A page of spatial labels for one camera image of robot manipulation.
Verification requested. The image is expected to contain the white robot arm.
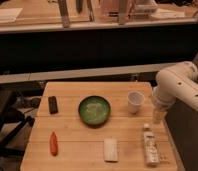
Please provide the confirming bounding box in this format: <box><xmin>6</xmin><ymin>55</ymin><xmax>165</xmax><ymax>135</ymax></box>
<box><xmin>151</xmin><ymin>61</ymin><xmax>198</xmax><ymax>124</ymax></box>

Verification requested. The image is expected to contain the white plastic cup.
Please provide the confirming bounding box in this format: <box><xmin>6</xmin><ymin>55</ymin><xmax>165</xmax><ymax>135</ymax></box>
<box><xmin>127</xmin><ymin>91</ymin><xmax>145</xmax><ymax>113</ymax></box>

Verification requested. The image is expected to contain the white tube bottle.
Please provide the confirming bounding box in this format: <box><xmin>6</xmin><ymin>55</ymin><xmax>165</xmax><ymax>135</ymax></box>
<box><xmin>143</xmin><ymin>124</ymin><xmax>159</xmax><ymax>167</ymax></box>

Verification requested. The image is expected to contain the white rectangular sponge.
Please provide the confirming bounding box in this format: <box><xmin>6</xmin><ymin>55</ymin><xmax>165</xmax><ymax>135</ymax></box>
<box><xmin>104</xmin><ymin>139</ymin><xmax>118</xmax><ymax>162</ymax></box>

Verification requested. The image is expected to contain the green bowl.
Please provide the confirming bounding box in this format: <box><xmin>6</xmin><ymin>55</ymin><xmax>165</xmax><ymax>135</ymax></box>
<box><xmin>78</xmin><ymin>96</ymin><xmax>111</xmax><ymax>126</ymax></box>

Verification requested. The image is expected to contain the black rectangular block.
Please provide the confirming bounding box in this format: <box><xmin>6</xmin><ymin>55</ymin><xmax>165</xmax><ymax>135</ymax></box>
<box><xmin>48</xmin><ymin>96</ymin><xmax>58</xmax><ymax>114</ymax></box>

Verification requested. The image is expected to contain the orange toy carrot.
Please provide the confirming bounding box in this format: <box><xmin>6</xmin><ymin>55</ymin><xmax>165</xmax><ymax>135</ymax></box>
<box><xmin>50</xmin><ymin>132</ymin><xmax>58</xmax><ymax>156</ymax></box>

